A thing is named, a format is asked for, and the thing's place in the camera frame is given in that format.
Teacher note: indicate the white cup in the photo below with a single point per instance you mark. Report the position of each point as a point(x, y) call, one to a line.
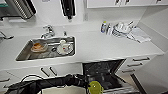
point(63, 48)

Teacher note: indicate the stainless steel dishwasher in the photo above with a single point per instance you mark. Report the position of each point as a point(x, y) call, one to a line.
point(106, 75)

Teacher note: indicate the steel paper towel dispenser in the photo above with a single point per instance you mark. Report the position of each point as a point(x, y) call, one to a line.
point(20, 8)

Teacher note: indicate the yellow bowl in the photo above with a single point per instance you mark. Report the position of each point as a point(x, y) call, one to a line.
point(95, 87)

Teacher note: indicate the chrome faucet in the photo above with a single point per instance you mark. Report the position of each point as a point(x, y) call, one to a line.
point(48, 31)

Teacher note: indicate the black soap dispenser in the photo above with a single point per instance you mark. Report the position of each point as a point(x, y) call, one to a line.
point(67, 8)

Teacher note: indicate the steel kitchen sink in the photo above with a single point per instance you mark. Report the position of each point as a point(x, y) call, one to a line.
point(21, 53)

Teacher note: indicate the white wall cabinet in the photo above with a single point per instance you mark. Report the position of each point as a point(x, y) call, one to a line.
point(126, 2)

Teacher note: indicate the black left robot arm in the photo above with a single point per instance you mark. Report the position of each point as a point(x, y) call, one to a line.
point(43, 83)

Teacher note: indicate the white sink base cabinet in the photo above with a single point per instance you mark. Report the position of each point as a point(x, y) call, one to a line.
point(43, 70)

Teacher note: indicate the small white bottle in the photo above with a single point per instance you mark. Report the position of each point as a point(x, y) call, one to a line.
point(109, 29)

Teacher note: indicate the stack of white plates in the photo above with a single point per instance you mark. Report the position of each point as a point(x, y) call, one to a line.
point(121, 29)

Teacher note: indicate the orange bowl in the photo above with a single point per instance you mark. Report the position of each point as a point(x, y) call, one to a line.
point(39, 46)

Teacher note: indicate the white wall outlet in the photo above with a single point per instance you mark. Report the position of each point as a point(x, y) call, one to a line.
point(86, 16)

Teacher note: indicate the white drawer unit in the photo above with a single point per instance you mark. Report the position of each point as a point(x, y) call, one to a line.
point(136, 63)
point(5, 81)

